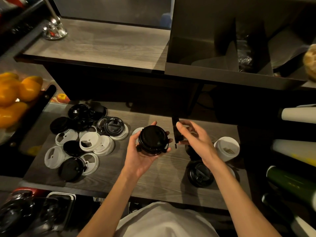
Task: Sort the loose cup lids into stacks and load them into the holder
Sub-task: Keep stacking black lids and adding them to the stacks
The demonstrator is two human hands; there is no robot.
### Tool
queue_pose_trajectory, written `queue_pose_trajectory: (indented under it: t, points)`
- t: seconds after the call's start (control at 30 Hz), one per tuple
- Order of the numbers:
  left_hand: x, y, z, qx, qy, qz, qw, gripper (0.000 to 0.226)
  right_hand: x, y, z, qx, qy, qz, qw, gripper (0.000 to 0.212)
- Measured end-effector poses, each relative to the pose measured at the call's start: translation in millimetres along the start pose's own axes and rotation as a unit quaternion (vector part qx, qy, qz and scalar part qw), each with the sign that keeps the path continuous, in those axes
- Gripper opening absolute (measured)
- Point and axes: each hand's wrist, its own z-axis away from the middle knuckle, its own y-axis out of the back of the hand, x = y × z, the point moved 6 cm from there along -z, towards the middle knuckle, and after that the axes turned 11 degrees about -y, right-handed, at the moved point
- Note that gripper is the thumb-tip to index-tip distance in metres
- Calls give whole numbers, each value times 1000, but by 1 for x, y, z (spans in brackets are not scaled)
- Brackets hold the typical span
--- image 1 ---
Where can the person's right hand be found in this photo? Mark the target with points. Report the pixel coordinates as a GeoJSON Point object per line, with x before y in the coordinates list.
{"type": "Point", "coordinates": [200, 145]}

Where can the person's left hand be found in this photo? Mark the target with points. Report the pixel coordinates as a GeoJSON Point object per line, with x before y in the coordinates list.
{"type": "Point", "coordinates": [138, 162]}

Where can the stack of white lids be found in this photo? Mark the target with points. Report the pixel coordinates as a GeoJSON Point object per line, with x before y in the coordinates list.
{"type": "Point", "coordinates": [227, 145]}

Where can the pile of mixed cup lids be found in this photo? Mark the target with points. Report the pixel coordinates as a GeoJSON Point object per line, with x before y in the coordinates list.
{"type": "Point", "coordinates": [81, 145]}

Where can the dark metal organizer box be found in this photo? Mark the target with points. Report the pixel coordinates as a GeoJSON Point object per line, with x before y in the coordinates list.
{"type": "Point", "coordinates": [209, 76]}

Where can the person's right forearm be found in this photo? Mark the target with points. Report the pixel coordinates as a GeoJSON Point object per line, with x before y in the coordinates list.
{"type": "Point", "coordinates": [239, 204]}

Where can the person's left forearm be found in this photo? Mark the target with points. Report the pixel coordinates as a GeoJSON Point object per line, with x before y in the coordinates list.
{"type": "Point", "coordinates": [106, 209]}

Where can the translucent yellow print cup stack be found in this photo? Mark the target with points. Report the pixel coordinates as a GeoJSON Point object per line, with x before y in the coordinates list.
{"type": "Point", "coordinates": [293, 151]}

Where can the white paper cup stack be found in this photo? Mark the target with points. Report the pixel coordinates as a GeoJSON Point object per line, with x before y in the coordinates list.
{"type": "Point", "coordinates": [298, 114]}

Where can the black left shoe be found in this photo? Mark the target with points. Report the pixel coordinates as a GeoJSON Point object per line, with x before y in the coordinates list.
{"type": "Point", "coordinates": [134, 207]}

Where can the white shirt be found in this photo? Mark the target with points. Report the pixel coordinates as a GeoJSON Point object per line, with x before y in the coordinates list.
{"type": "Point", "coordinates": [165, 222]}

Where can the clear plastic bag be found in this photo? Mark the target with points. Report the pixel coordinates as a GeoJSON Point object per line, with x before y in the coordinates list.
{"type": "Point", "coordinates": [244, 56]}

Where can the blue stool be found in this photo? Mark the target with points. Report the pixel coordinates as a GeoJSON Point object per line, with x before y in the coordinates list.
{"type": "Point", "coordinates": [166, 20]}

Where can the grey foil pouch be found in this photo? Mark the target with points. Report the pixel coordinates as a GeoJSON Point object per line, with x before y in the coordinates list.
{"type": "Point", "coordinates": [286, 49]}

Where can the tan crumpled paper bundle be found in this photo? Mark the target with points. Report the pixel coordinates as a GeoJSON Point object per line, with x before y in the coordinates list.
{"type": "Point", "coordinates": [310, 62]}

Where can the pile of oranges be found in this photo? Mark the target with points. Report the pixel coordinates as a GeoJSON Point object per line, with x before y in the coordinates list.
{"type": "Point", "coordinates": [14, 96]}

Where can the chrome flag stand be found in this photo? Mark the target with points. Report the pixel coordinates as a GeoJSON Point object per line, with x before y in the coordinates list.
{"type": "Point", "coordinates": [54, 30]}

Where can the red flag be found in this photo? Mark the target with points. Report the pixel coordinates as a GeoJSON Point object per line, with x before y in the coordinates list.
{"type": "Point", "coordinates": [14, 0]}

